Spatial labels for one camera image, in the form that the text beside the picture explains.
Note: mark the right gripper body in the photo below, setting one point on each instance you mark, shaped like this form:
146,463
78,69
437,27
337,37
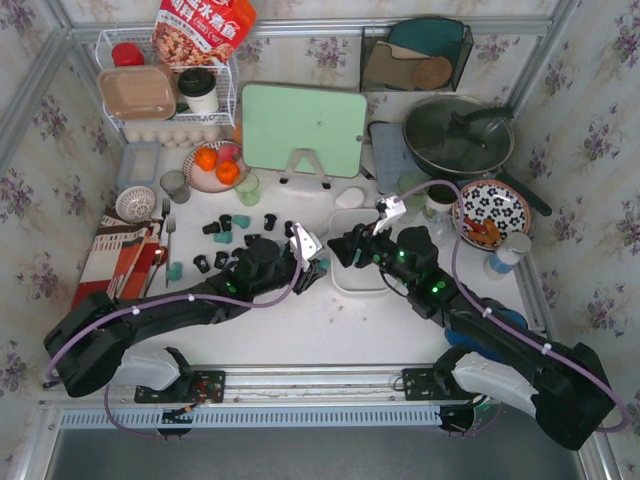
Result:
360,245

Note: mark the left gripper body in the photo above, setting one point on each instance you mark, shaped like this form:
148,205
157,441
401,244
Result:
302,270

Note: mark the black coffee capsule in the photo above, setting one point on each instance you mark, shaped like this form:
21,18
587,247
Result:
269,222
211,228
201,263
250,238
290,229
226,222
221,259

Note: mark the blue cloth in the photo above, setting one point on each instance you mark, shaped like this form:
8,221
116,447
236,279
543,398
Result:
468,329

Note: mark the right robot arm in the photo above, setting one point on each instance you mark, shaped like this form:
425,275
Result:
564,389

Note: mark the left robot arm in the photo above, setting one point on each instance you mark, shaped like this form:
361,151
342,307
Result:
87,346

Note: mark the coffee cup on rack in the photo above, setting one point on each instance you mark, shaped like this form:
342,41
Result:
198,86

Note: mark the white plastic scoop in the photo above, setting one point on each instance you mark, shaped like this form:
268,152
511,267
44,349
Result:
350,198

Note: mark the grey blue board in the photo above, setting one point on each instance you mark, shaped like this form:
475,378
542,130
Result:
391,155

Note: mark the white cup black lid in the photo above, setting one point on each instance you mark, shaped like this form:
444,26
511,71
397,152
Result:
439,200

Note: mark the small green glass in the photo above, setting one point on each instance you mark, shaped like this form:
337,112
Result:
246,186

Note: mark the red toy sausage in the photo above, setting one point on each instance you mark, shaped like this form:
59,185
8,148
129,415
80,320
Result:
474,226

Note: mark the orange tangerine right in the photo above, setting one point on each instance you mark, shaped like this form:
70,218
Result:
227,172

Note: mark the orange tangerine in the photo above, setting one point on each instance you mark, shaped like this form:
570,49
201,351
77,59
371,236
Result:
227,172
206,158

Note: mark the orange toy food piece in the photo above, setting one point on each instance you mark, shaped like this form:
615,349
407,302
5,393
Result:
492,231

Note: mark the black frying pan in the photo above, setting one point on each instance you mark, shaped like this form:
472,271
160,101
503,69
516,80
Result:
460,138

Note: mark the copper spoon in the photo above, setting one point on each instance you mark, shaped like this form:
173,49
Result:
160,256

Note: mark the green cutting board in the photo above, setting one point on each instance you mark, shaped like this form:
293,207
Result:
278,121

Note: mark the floral patterned plate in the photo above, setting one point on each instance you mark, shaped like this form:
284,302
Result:
492,199

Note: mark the orange tangerine left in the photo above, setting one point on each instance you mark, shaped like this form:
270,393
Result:
206,158

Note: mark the white bottle blue label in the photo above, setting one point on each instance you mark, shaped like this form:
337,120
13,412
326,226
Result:
508,254

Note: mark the grey glass cup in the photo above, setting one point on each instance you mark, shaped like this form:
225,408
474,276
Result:
175,185

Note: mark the white round strainer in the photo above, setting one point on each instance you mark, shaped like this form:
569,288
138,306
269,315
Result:
135,204

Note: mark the round cork coaster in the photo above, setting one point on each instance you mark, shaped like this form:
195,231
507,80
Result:
432,73

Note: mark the striped red placemat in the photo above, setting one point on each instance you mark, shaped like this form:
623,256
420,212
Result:
120,258

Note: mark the egg carton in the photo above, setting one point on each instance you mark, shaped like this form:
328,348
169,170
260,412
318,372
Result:
174,136

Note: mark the black mesh organizer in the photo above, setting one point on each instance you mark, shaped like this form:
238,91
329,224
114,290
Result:
387,61

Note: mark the clear blue-rim container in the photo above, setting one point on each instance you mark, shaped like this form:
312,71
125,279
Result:
139,165

